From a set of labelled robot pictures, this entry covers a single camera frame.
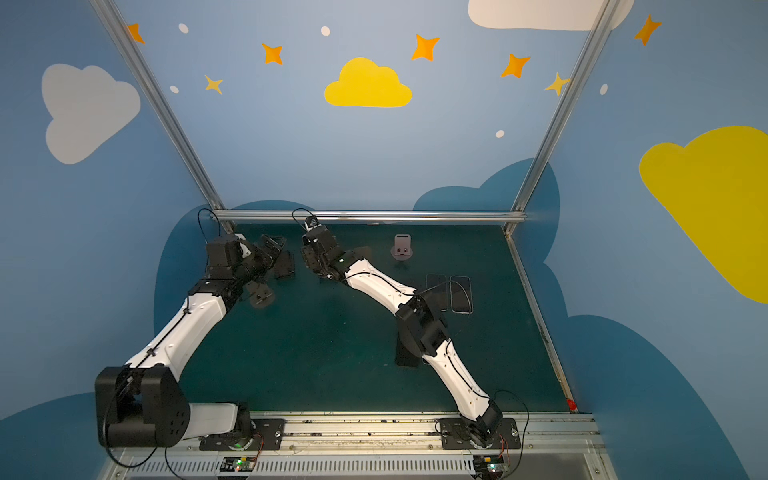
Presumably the black folding phone stand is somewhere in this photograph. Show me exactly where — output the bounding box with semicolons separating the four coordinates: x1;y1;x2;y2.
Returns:
271;250;295;280

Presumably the grey round stand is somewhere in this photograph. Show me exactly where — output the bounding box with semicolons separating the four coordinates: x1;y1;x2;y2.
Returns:
391;234;414;262
245;281;275;309

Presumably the blue phone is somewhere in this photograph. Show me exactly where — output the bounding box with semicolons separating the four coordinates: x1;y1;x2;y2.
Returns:
425;274;449;312

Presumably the dark phone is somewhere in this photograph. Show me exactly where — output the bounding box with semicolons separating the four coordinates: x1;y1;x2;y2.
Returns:
395;336;422;368

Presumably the white-edged phone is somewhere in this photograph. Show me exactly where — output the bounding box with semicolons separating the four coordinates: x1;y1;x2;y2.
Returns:
449;276;474;315

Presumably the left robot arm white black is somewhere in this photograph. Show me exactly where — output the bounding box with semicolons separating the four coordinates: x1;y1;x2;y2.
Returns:
95;234;285;449

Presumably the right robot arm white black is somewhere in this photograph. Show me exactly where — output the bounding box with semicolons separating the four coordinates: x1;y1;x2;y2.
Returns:
301;215;503;448

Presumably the round wooden phone stand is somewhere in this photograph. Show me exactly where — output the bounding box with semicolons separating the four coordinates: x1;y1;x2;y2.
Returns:
352;246;373;261

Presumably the left controller board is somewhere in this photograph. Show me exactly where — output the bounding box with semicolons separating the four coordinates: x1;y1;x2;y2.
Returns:
219;456;257;473

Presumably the controller board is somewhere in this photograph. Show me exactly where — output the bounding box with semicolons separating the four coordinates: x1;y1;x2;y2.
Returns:
219;456;257;473
471;456;509;480

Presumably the right controller board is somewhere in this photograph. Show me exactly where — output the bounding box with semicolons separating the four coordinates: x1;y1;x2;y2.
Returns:
471;456;509;480

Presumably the horizontal aluminium frame bar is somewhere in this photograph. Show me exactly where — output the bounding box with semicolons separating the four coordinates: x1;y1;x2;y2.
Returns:
214;208;526;224

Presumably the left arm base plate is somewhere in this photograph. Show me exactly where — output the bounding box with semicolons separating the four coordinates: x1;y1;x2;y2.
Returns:
199;418;285;452

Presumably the left aluminium frame post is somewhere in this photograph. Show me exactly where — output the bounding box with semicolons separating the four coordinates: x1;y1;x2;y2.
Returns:
90;0;226;213

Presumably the aluminium frame post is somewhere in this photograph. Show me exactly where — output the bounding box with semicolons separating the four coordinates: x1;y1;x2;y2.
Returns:
504;0;621;240
90;0;226;213

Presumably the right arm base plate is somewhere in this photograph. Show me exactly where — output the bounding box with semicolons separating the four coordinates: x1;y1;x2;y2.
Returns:
435;417;523;450

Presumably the aluminium mounting rail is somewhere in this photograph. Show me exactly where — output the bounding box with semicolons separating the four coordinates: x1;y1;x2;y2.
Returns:
99;412;618;479

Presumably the right aluminium frame post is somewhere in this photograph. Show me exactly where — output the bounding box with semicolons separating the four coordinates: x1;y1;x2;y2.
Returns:
504;0;621;240

